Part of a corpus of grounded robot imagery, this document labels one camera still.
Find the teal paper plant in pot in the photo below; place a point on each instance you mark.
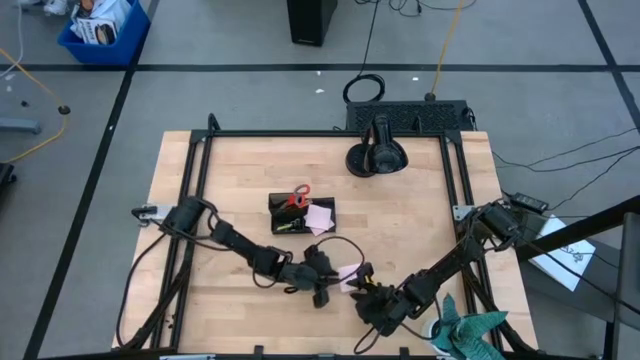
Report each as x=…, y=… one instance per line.
x=465, y=330

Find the pink sticky note sheet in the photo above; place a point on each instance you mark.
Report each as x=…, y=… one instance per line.
x=350, y=280

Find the black tower case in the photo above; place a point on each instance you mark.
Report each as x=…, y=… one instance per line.
x=310, y=20

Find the person's foot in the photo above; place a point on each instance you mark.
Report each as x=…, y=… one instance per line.
x=55, y=6

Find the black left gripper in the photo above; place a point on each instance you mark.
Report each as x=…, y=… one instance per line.
x=300, y=277

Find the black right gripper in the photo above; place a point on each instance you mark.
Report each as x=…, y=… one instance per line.
x=387, y=306

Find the white printed paper sheet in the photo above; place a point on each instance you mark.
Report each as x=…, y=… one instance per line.
x=565, y=260

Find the black metal beam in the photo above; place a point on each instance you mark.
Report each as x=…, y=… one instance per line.
x=575, y=235

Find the black vented box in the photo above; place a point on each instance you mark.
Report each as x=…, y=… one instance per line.
x=410, y=116

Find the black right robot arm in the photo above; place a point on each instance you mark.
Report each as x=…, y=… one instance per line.
x=450, y=260

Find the blue plastic bin with papers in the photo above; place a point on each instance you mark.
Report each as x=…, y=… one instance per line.
x=115, y=50

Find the printed booklet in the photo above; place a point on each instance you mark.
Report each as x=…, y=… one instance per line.
x=97, y=31

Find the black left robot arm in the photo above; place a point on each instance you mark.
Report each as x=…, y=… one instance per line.
x=240, y=247

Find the pink sticky note pad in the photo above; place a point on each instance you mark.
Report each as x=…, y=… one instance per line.
x=319, y=217

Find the black floor plug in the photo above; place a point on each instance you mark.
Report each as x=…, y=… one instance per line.
x=64, y=109

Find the black chair base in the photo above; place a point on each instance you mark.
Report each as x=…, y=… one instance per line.
x=5, y=175

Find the black mesh desk organizer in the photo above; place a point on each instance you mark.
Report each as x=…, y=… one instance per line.
x=320, y=200

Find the grey metal bar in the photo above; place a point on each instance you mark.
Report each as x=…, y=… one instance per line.
x=20, y=125

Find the black power adapter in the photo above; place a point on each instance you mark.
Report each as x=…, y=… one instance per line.
x=532, y=202

